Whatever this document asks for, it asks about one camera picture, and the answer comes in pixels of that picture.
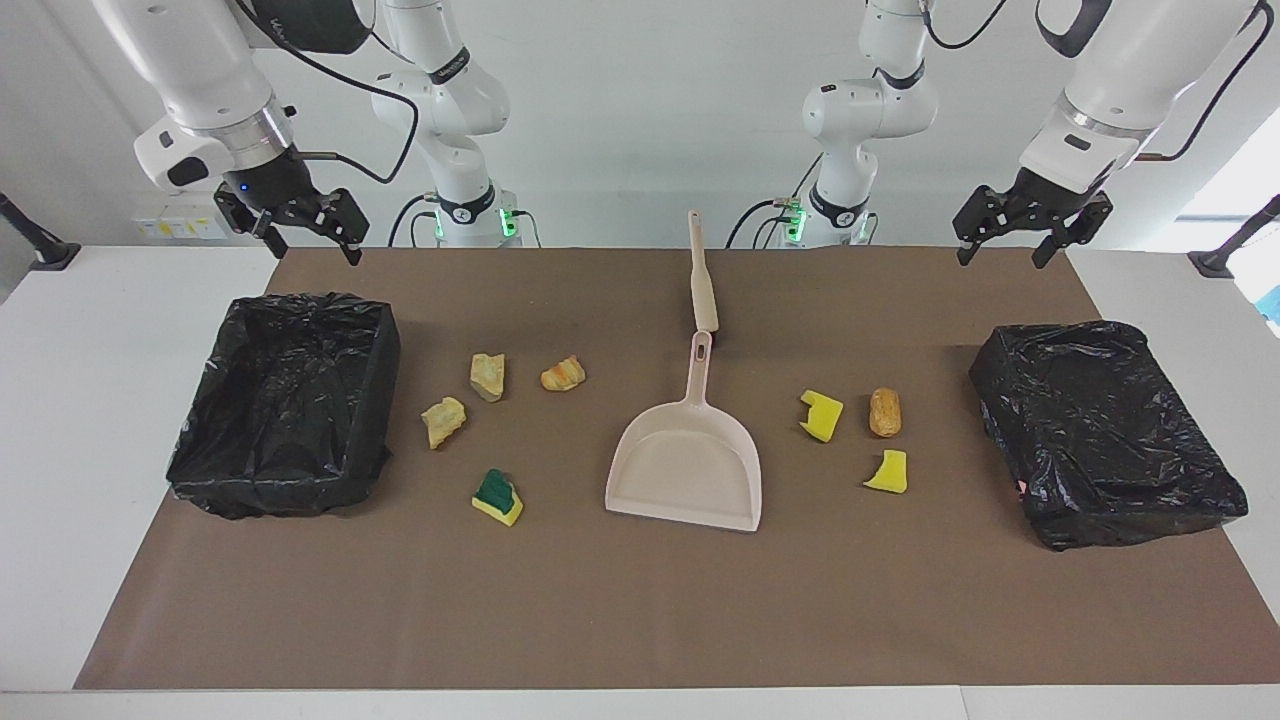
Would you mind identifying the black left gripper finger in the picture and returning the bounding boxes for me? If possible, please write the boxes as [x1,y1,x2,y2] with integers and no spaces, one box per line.
[1033,225,1076,269]
[955,188,996,266]

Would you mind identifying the pale yellow bread chunk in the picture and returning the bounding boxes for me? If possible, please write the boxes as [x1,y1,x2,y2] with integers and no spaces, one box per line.
[420,396,468,450]
[469,352,507,404]

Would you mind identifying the notched yellow sponge piece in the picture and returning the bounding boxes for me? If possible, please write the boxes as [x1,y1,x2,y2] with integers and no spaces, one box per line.
[799,390,845,444]

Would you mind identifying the curved yellow sponge piece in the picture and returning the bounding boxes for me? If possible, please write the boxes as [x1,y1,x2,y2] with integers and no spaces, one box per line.
[863,449,909,495]

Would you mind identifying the beige hand brush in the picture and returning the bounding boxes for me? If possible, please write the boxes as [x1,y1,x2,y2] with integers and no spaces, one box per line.
[686,209,725,346]

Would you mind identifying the green and yellow sponge piece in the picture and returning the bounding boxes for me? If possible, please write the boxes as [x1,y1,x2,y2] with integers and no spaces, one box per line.
[471,468,524,528]

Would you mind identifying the beige plastic dustpan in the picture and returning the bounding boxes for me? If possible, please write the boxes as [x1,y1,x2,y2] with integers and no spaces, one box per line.
[604,330,763,533]

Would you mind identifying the open bin with black bag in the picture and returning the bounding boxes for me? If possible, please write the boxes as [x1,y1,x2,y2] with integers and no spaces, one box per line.
[165,291,402,520]

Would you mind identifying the black clamp stand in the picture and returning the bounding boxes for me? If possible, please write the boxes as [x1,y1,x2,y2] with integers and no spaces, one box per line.
[1188,193,1280,280]
[0,190,82,272]

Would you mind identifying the box wrapped in black bag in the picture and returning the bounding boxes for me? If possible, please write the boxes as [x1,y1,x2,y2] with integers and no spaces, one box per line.
[968,320,1250,552]

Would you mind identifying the brown paper table mat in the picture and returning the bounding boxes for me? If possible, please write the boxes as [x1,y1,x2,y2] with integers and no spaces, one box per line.
[73,247,1280,691]

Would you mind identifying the black right base cable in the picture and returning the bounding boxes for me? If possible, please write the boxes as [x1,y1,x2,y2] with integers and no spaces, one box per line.
[387,193,443,249]

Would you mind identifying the black base cable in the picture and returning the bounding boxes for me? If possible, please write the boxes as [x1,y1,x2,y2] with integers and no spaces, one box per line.
[387,193,443,249]
[726,150,827,250]

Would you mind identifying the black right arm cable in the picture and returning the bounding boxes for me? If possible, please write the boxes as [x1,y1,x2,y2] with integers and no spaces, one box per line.
[235,0,421,187]

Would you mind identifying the white wall socket strip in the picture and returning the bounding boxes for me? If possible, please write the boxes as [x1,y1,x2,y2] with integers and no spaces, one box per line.
[133,192,229,241]

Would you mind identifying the black left base cable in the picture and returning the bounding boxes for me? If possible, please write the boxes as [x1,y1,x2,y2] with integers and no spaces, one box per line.
[726,150,827,250]

